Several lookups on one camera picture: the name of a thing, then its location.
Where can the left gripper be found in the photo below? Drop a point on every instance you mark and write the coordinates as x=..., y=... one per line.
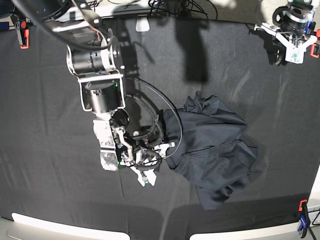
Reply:
x=289, y=40

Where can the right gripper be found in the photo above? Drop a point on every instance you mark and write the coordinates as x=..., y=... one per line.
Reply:
x=142, y=160

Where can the dark navy t-shirt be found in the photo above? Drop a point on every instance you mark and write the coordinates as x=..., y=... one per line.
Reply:
x=211, y=154

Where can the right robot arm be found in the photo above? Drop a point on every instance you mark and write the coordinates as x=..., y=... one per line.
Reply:
x=94, y=58

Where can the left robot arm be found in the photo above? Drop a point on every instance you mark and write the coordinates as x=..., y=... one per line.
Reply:
x=297, y=12

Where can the red clamp right rear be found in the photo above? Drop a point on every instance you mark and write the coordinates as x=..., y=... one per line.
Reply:
x=315, y=48

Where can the black table cloth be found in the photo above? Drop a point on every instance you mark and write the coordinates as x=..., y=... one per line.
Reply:
x=49, y=155

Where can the blue red clamp front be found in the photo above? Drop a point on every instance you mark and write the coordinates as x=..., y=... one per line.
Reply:
x=303, y=218

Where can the red clamp left rear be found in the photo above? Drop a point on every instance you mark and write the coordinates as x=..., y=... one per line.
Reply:
x=22, y=34

